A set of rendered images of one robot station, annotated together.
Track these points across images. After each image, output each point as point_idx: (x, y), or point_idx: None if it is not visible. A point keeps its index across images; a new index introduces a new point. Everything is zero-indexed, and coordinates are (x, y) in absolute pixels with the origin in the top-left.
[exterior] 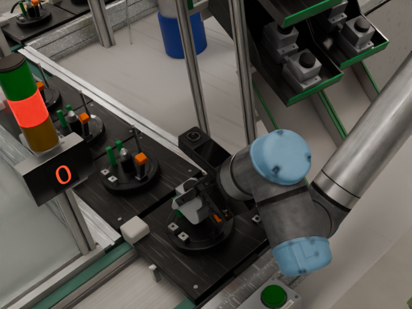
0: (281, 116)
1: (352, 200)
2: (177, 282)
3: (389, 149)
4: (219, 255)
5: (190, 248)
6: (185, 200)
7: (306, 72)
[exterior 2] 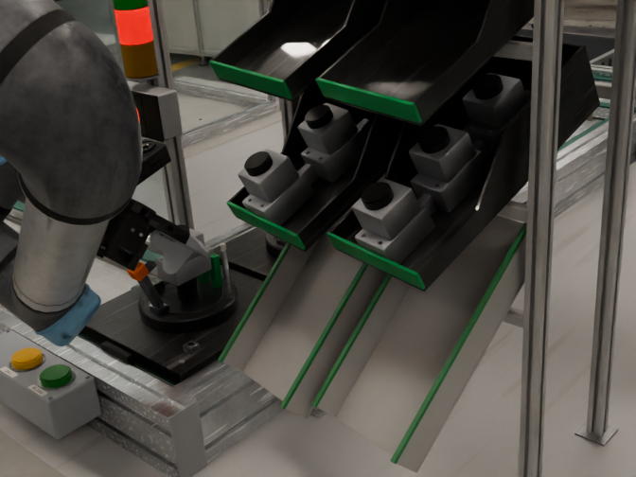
0: (325, 274)
1: (14, 283)
2: (103, 304)
3: (19, 245)
4: (135, 327)
5: (142, 295)
6: None
7: (240, 176)
